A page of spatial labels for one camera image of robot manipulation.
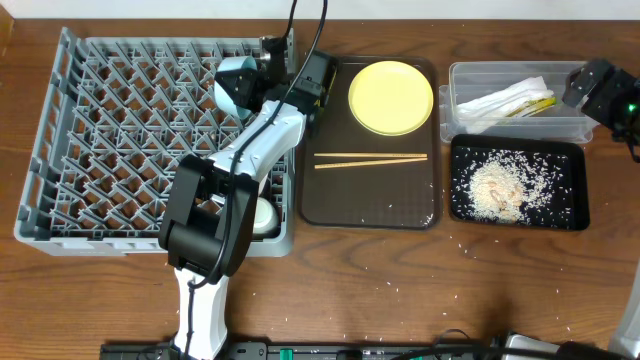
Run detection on light blue bowl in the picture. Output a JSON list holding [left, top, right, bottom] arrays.
[[214, 56, 261, 120]]

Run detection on green chopstick wrapper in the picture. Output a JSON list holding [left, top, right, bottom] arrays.
[[508, 97, 556, 118]]

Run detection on yellow plate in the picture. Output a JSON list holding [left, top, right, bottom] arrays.
[[348, 60, 435, 136]]

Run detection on rice leftovers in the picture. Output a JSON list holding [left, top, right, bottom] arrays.
[[451, 147, 575, 229]]

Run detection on white napkin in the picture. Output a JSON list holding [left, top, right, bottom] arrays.
[[455, 76, 557, 134]]

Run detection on cream plastic cup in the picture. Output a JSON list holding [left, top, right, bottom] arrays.
[[253, 197, 280, 239]]

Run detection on wooden chopstick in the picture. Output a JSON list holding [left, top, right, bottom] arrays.
[[314, 158, 428, 170], [314, 152, 428, 159]]

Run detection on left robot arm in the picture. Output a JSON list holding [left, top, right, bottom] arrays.
[[159, 50, 338, 359]]

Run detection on black waste tray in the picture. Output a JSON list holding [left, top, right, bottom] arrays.
[[450, 135, 591, 231]]

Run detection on clear plastic bin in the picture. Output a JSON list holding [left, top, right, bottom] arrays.
[[439, 61, 598, 144]]

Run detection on grey dish rack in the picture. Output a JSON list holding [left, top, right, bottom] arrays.
[[14, 29, 268, 256]]

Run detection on brown serving tray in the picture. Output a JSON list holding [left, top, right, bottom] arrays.
[[296, 56, 444, 231]]

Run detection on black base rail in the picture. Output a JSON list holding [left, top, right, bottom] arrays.
[[98, 339, 506, 360]]

